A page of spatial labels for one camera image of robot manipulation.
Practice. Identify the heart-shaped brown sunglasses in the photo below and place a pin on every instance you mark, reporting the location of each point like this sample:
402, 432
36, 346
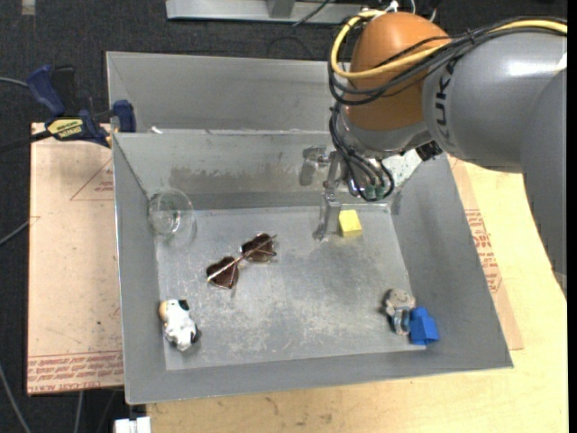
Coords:
225, 274

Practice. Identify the grey metal bin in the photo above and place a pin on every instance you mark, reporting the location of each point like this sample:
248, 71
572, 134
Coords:
288, 314

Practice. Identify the grey toy animal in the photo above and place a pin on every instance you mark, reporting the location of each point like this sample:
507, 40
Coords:
397, 302

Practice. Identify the black cylinder on white bracket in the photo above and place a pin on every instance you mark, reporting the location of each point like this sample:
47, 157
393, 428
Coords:
401, 165

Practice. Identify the blue block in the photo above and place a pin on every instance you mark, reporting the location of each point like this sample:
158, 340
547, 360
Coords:
424, 327

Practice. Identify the brown cardboard board, red print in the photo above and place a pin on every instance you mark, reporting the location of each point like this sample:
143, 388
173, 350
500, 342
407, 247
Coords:
67, 242

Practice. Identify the yellow sponge block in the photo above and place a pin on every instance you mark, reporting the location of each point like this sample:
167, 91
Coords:
350, 223

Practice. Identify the white and black toy cow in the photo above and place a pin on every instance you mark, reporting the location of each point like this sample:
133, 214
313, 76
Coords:
178, 325

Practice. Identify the clear glass bowl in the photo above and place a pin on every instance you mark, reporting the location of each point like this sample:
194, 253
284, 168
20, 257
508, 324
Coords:
169, 214

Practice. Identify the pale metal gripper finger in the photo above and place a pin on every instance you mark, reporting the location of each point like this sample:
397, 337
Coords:
328, 220
310, 166

